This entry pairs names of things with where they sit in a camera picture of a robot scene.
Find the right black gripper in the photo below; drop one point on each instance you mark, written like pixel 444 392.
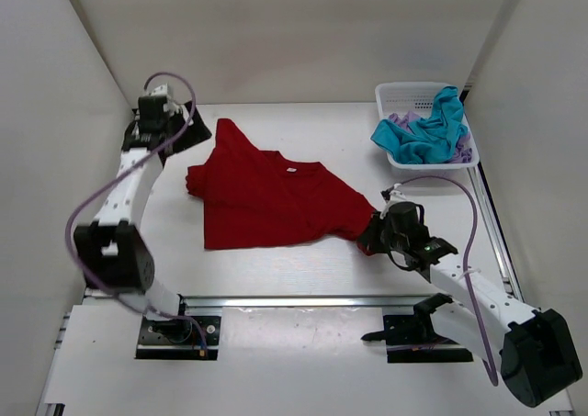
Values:
pixel 374 231

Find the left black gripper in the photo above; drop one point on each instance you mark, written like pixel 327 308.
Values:
pixel 185 125

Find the red t-shirt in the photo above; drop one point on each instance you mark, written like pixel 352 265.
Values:
pixel 254 198

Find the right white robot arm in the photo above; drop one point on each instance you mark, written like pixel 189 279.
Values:
pixel 532 350

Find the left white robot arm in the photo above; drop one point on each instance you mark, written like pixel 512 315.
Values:
pixel 115 257

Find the teal t-shirt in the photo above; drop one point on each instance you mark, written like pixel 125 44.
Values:
pixel 446 106

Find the lavender t-shirt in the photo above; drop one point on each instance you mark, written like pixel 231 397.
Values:
pixel 411 139

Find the white plastic basket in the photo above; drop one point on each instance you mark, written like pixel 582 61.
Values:
pixel 418 97

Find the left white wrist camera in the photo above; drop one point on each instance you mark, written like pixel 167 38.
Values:
pixel 159 100

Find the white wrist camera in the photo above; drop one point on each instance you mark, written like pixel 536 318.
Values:
pixel 392 195
pixel 159 100

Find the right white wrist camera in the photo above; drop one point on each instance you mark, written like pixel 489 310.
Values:
pixel 392 195

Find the aluminium front rail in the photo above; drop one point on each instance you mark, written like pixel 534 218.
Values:
pixel 304 302

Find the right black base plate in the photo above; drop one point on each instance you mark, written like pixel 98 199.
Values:
pixel 408 343

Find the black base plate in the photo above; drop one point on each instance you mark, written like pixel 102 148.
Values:
pixel 408 343
pixel 180 340

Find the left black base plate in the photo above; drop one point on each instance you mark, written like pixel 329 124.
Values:
pixel 180 340

